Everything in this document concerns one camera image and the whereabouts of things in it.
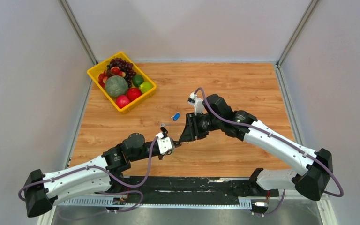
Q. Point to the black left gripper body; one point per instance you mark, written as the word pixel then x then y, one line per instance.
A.
pixel 153 153

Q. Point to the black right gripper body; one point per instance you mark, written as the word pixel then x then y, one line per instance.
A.
pixel 207 124

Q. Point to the silver key with blue tag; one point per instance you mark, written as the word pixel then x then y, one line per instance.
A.
pixel 176 116

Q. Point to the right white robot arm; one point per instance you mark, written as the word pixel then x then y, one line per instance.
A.
pixel 310 170

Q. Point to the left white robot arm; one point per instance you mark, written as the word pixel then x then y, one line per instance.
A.
pixel 42 191

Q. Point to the red apple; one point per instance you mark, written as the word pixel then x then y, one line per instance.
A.
pixel 133 94
pixel 122 101

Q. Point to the dark green lime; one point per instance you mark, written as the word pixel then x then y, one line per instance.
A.
pixel 137 80

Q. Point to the green netted melon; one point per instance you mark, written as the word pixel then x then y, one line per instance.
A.
pixel 116 86

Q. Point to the red-yellow peach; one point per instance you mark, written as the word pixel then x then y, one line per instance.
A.
pixel 122 74

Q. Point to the dark purple grape bunch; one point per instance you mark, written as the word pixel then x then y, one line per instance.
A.
pixel 124 66

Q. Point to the yellow plastic fruit tray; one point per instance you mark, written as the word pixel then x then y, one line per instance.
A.
pixel 98 75

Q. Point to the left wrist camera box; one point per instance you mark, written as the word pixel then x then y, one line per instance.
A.
pixel 166 144

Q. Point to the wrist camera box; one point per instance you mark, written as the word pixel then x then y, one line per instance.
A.
pixel 166 144
pixel 196 102

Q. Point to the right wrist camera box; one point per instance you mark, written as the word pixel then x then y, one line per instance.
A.
pixel 196 102

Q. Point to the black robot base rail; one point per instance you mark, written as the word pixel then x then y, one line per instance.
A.
pixel 195 191

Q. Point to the right aluminium frame post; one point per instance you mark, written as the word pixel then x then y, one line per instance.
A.
pixel 298 30

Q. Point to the aluminium frame post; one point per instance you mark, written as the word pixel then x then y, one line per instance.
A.
pixel 298 30
pixel 78 31

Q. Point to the left aluminium frame post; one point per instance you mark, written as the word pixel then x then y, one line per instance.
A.
pixel 78 31

